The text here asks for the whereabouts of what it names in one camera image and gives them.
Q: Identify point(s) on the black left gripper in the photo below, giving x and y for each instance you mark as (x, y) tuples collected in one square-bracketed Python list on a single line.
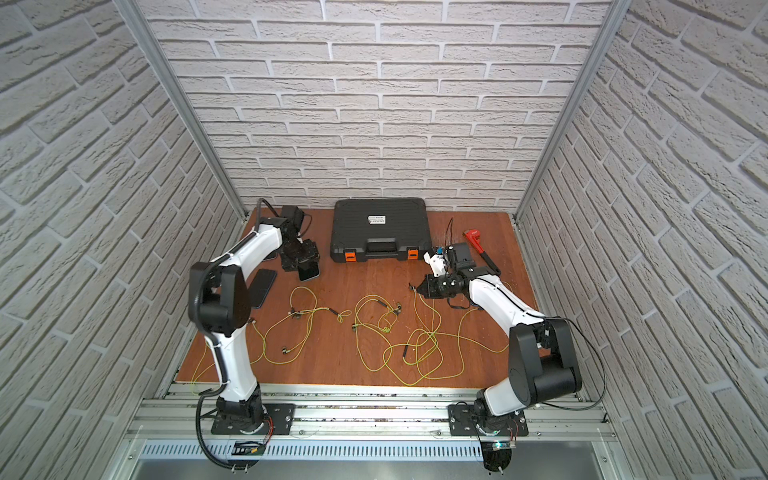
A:
[(303, 257)]

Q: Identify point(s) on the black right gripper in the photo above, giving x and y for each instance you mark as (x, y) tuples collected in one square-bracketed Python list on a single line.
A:
[(431, 292)]

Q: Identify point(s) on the blue-edged smartphone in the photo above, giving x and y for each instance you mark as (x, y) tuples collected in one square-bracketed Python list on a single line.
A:
[(260, 287)]

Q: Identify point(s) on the grey-edged large smartphone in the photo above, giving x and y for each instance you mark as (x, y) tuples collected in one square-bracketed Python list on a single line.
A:
[(308, 271)]

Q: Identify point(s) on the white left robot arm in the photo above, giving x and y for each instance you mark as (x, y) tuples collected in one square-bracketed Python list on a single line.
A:
[(220, 307)]

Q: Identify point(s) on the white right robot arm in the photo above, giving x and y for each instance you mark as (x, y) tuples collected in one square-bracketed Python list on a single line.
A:
[(542, 361)]

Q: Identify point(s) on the red and black tool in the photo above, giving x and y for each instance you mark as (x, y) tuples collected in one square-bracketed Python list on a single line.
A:
[(473, 237)]

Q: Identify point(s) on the black plastic tool case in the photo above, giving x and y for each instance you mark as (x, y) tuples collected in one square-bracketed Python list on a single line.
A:
[(383, 228)]

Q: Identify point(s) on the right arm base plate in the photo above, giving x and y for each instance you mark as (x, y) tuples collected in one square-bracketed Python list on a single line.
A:
[(465, 420)]

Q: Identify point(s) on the aluminium rail frame front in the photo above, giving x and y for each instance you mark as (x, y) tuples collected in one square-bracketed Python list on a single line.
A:
[(333, 412)]

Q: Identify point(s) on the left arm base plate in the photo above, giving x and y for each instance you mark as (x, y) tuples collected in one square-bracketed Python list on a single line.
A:
[(253, 418)]

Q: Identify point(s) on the aluminium corner post left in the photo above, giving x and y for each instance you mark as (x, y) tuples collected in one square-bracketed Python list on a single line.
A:
[(148, 43)]

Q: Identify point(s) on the aluminium corner post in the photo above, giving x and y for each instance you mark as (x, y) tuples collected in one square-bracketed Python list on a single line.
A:
[(148, 43), (604, 38)]

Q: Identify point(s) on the aluminium corner post right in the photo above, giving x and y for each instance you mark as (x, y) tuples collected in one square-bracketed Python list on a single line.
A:
[(604, 38)]

